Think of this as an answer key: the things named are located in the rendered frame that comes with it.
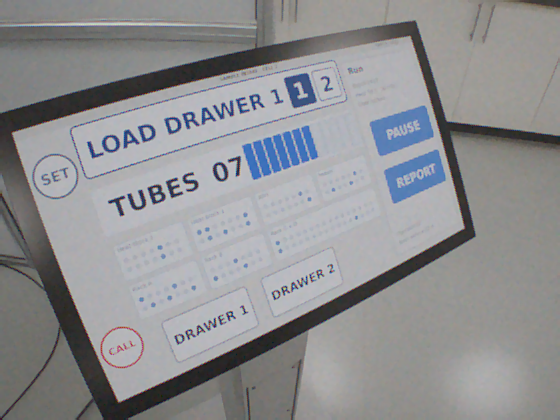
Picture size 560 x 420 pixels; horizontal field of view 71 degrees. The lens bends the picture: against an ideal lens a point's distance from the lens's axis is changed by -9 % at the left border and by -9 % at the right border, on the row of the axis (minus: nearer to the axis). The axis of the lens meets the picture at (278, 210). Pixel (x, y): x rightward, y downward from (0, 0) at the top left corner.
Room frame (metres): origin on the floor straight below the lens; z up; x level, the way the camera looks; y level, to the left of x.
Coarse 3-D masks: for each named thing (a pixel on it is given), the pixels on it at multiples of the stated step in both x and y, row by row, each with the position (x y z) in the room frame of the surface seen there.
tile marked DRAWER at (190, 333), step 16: (240, 288) 0.26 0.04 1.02; (208, 304) 0.24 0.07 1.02; (224, 304) 0.24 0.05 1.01; (240, 304) 0.25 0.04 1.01; (176, 320) 0.22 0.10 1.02; (192, 320) 0.22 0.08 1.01; (208, 320) 0.23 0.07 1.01; (224, 320) 0.23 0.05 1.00; (240, 320) 0.24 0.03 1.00; (256, 320) 0.24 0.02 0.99; (176, 336) 0.21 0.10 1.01; (192, 336) 0.21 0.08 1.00; (208, 336) 0.22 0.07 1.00; (224, 336) 0.22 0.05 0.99; (176, 352) 0.20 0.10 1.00; (192, 352) 0.20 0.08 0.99
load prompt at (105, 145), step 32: (320, 64) 0.46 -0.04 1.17; (192, 96) 0.38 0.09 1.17; (224, 96) 0.39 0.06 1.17; (256, 96) 0.40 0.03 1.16; (288, 96) 0.42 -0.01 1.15; (320, 96) 0.43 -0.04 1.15; (96, 128) 0.32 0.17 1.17; (128, 128) 0.33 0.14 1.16; (160, 128) 0.34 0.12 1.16; (192, 128) 0.36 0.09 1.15; (224, 128) 0.37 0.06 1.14; (96, 160) 0.30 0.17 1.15; (128, 160) 0.31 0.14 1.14
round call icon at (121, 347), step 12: (120, 324) 0.20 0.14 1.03; (132, 324) 0.21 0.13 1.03; (96, 336) 0.19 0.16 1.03; (108, 336) 0.19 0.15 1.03; (120, 336) 0.19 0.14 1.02; (132, 336) 0.20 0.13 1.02; (96, 348) 0.18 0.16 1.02; (108, 348) 0.18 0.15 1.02; (120, 348) 0.19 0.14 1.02; (132, 348) 0.19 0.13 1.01; (144, 348) 0.19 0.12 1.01; (108, 360) 0.18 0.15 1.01; (120, 360) 0.18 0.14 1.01; (132, 360) 0.18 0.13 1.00; (144, 360) 0.18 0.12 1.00; (108, 372) 0.17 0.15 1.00; (120, 372) 0.17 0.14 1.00
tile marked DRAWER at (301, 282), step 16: (320, 256) 0.31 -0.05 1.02; (288, 272) 0.29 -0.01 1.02; (304, 272) 0.29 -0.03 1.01; (320, 272) 0.30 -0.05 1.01; (336, 272) 0.30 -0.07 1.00; (272, 288) 0.27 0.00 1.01; (288, 288) 0.27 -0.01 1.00; (304, 288) 0.28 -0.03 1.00; (320, 288) 0.28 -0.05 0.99; (336, 288) 0.29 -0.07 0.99; (272, 304) 0.26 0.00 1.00; (288, 304) 0.26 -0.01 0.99
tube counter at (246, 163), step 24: (336, 120) 0.42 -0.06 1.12; (240, 144) 0.36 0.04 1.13; (264, 144) 0.37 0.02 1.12; (288, 144) 0.38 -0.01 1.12; (312, 144) 0.39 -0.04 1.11; (336, 144) 0.40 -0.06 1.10; (360, 144) 0.42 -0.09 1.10; (216, 168) 0.34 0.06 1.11; (240, 168) 0.34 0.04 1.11; (264, 168) 0.35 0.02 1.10; (288, 168) 0.36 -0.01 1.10
